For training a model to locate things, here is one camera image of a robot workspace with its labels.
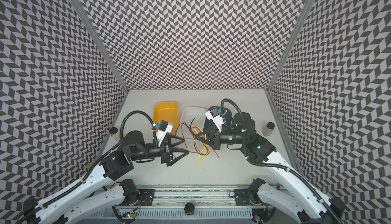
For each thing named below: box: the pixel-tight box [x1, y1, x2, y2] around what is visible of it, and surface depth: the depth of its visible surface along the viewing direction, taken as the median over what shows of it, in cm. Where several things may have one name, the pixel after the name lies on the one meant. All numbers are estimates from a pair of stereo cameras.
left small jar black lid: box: [108, 126, 121, 142], surface depth 86 cm
